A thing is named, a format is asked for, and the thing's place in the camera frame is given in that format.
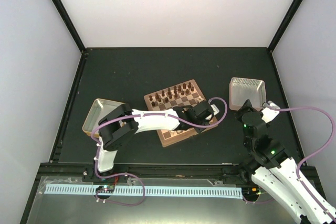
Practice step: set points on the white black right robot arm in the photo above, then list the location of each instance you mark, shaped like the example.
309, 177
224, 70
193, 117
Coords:
274, 170

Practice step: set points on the light blue slotted cable duct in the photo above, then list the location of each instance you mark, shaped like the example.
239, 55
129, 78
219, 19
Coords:
148, 191

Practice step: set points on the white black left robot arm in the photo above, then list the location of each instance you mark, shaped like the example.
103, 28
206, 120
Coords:
117, 128

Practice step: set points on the metal tray yellow rim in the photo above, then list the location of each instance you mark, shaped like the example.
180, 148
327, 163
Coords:
99, 109

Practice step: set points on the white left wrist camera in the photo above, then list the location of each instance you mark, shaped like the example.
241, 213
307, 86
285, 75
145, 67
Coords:
213, 109

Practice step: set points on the dark chess pieces row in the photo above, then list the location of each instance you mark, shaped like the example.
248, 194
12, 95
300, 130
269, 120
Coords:
180, 93

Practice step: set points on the wooden chess board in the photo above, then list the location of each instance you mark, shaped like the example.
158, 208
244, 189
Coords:
168, 138

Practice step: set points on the black mounting rail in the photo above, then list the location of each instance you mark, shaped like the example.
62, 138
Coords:
228, 174

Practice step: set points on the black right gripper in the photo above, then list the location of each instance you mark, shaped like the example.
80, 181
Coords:
247, 107

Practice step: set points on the pink plastic bin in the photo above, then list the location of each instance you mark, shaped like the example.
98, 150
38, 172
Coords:
242, 89

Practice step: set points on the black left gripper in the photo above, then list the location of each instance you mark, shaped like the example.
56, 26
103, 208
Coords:
199, 129

